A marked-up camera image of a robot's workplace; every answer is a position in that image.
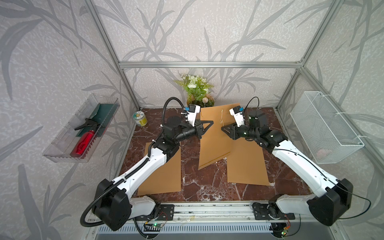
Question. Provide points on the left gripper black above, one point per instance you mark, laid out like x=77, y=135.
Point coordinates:
x=197, y=130

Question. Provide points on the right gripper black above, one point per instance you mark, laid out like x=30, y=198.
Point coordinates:
x=232, y=131

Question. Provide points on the pink flower pot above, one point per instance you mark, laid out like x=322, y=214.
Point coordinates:
x=203, y=101

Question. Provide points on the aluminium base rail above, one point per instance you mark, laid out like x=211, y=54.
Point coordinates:
x=207, y=211

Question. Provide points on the green plant white flowers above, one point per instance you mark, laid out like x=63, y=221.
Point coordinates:
x=194, y=85

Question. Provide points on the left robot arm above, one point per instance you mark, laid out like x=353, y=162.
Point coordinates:
x=114, y=203

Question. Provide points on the brown file bag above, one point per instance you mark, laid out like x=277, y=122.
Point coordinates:
x=215, y=144
x=246, y=164
x=166, y=179

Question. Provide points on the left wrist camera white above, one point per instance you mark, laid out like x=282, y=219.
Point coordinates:
x=191, y=113

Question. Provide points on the white wire mesh basket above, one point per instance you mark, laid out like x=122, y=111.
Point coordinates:
x=327, y=134

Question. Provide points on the dark green cloth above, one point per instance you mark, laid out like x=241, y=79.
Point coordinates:
x=99, y=120

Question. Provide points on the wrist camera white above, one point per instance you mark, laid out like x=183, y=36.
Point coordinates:
x=191, y=113
x=237, y=113

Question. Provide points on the clear plastic wall tray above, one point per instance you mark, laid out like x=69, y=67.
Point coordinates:
x=60, y=149

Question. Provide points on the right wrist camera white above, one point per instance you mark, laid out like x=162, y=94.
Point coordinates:
x=237, y=113

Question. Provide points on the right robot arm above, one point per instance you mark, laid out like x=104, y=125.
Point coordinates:
x=330, y=197

